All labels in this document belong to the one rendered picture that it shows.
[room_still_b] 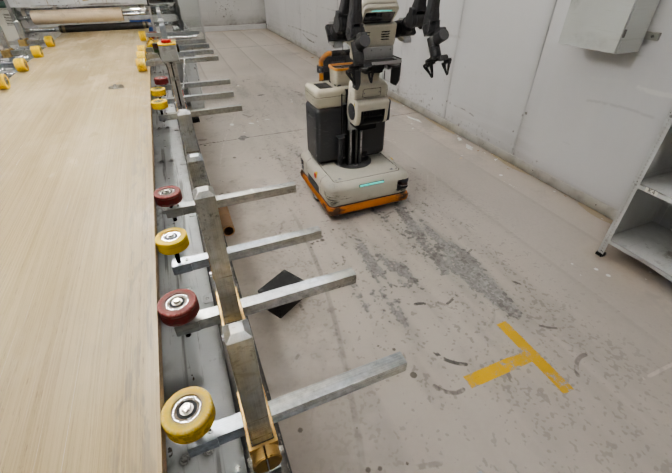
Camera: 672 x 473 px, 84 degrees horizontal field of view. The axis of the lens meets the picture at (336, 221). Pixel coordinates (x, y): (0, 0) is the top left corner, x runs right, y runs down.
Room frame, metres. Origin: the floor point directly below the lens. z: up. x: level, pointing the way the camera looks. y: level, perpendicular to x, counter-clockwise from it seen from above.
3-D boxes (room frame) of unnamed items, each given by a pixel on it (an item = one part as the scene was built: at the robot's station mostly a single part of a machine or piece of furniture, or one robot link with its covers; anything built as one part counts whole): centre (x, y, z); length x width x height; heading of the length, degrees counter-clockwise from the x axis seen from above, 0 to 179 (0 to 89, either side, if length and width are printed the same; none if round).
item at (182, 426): (0.32, 0.24, 0.85); 0.08 x 0.08 x 0.11
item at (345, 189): (2.55, -0.12, 0.16); 0.67 x 0.64 x 0.25; 22
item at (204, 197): (0.56, 0.23, 0.94); 0.04 x 0.04 x 0.48; 23
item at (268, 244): (0.86, 0.25, 0.80); 0.43 x 0.03 x 0.04; 113
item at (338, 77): (2.65, -0.08, 0.87); 0.23 x 0.15 x 0.11; 112
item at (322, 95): (2.63, -0.09, 0.59); 0.55 x 0.34 x 0.83; 112
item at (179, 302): (0.55, 0.34, 0.85); 0.08 x 0.08 x 0.11
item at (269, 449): (0.35, 0.14, 0.80); 0.14 x 0.06 x 0.05; 23
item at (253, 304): (0.63, 0.15, 0.83); 0.43 x 0.03 x 0.04; 113
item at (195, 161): (0.79, 0.32, 0.90); 0.04 x 0.04 x 0.48; 23
